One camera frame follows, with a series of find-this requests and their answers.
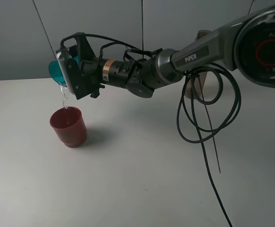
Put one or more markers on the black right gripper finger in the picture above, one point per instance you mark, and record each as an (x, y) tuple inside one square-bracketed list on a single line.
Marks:
[(96, 89), (82, 50)]

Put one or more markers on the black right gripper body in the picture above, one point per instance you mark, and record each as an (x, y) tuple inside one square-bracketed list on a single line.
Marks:
[(90, 74)]

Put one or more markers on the brown translucent water bottle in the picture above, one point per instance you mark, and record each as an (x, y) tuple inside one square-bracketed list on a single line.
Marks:
[(200, 80)]

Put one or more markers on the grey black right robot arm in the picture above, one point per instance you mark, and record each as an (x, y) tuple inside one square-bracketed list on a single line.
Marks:
[(247, 44)]

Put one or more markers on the red plastic cup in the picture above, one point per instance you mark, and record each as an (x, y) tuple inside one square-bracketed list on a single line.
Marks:
[(69, 126)]

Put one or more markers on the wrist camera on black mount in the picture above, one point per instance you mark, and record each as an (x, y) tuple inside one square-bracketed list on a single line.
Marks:
[(71, 73)]

